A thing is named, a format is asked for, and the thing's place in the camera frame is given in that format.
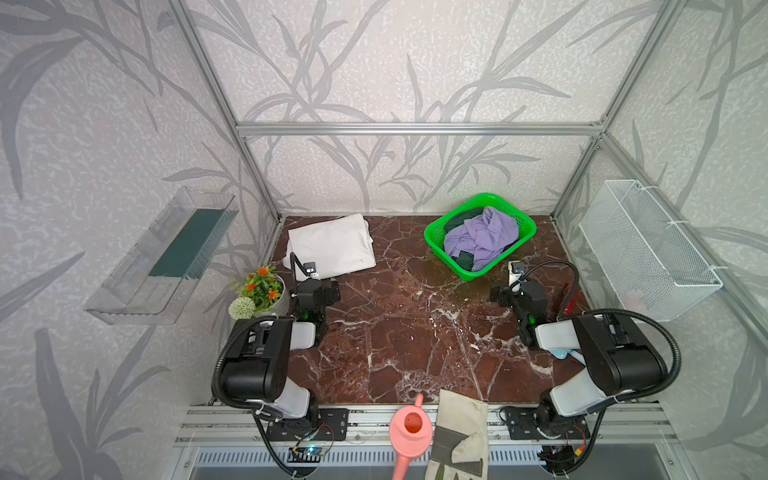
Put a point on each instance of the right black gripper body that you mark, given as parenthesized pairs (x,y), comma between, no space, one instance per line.
(511,294)

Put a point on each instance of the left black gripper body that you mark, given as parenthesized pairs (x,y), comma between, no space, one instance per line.
(309,287)

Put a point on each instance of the purple t shirt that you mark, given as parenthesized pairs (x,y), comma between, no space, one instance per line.
(493,233)

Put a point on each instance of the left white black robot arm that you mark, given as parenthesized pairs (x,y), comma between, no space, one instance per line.
(251,372)

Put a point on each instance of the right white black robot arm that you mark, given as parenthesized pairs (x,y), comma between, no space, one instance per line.
(625,356)

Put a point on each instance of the potted orange flower plant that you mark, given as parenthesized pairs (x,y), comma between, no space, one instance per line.
(260,293)

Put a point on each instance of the folded white t shirt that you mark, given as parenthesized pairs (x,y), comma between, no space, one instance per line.
(337,247)

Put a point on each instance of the dark green t shirt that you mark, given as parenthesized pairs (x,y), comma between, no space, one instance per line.
(457,243)

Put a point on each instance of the green circuit board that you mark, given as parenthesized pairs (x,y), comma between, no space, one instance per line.
(309,454)

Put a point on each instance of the right wiring bundle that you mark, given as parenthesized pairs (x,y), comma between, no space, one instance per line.
(561,459)

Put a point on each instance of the pink watering can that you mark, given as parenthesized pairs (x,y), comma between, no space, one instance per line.
(410,435)

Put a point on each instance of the beige gardening glove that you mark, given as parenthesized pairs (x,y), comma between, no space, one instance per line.
(460,447)

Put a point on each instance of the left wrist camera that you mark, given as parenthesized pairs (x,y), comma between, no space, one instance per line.
(309,270)

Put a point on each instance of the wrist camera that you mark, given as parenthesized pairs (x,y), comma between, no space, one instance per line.
(309,270)
(516,269)

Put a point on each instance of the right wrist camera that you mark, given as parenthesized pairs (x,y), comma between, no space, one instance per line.
(516,269)

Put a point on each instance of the red handled tool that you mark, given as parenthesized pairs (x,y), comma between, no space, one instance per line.
(568,299)

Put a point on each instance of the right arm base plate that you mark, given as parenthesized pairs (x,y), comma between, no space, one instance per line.
(542,423)

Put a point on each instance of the white wire mesh basket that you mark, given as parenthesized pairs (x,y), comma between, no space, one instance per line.
(651,264)

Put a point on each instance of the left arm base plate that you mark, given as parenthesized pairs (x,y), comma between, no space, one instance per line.
(325,424)

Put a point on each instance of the clear plastic wall shelf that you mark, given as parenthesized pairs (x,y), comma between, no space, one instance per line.
(156,279)

